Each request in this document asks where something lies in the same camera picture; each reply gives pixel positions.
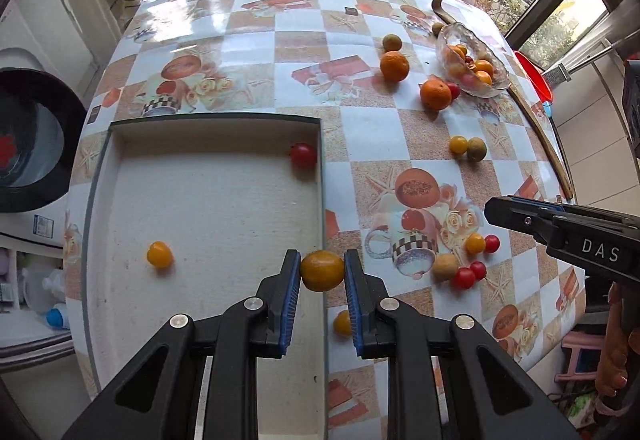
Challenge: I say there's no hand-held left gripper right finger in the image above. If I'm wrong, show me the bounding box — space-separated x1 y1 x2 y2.
343 249 581 440

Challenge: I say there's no clear glass bowl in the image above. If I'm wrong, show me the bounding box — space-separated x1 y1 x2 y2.
436 23 510 98

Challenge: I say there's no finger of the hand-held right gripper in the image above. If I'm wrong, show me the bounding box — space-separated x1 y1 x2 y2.
483 195 567 247

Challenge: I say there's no brown curved shoehorn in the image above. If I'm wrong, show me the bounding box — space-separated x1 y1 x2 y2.
430 0 457 26

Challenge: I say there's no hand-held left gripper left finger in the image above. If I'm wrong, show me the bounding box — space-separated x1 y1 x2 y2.
62 249 302 440

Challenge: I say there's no person's right hand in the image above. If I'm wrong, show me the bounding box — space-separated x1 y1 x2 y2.
595 284 632 398

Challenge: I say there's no checked printed tablecloth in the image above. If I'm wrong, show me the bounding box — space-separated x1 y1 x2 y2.
62 0 588 440

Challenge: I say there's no metal mop pole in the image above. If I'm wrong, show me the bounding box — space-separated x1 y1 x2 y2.
542 26 640 85

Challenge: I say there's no large orange mandarin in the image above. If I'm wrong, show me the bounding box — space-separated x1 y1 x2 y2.
419 78 453 112
379 50 410 83

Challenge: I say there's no white shallow tray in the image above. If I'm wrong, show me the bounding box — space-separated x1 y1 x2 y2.
82 114 331 440

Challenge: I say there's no white washing machine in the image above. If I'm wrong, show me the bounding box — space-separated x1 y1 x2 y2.
0 47 90 245

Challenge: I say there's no beige round fruit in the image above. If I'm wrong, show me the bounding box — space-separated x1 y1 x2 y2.
432 253 460 283

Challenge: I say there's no pink plastic stool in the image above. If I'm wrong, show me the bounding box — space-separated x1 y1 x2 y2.
552 331 608 383

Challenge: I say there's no blue-capped white bottle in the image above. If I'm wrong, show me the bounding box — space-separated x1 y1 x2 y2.
45 304 72 331

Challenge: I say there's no red plastic basin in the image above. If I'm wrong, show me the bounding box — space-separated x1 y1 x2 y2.
513 50 555 103

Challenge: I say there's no yellow-orange kumquat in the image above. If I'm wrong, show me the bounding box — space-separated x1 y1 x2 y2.
300 250 346 293

